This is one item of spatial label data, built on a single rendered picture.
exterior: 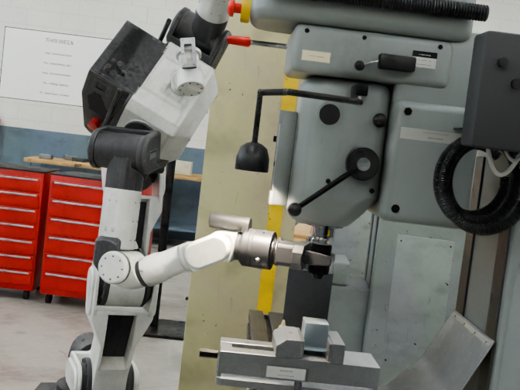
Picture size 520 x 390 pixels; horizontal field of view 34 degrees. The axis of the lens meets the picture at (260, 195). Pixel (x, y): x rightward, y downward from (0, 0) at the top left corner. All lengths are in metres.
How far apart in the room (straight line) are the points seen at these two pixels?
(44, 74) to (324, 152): 9.47
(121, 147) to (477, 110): 0.87
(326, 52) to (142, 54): 0.59
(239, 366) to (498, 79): 0.79
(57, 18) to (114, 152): 9.18
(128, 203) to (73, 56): 9.11
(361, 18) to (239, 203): 1.94
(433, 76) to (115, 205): 0.79
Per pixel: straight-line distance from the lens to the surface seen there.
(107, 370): 2.60
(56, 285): 6.65
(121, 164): 2.03
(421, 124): 1.80
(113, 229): 2.03
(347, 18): 1.78
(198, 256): 1.92
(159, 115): 2.10
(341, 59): 1.78
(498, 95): 1.59
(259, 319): 2.46
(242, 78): 3.61
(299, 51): 1.77
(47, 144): 11.11
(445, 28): 1.82
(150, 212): 2.45
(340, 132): 1.80
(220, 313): 3.69
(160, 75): 2.17
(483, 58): 1.58
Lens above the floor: 1.50
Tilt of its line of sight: 4 degrees down
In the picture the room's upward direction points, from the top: 7 degrees clockwise
